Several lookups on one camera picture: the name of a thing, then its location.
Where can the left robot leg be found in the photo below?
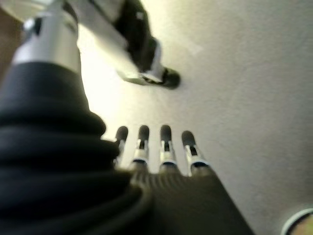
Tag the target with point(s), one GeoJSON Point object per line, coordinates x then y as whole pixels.
{"type": "Point", "coordinates": [137, 36]}

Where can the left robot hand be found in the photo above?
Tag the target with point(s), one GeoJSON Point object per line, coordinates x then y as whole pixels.
{"type": "Point", "coordinates": [73, 186]}

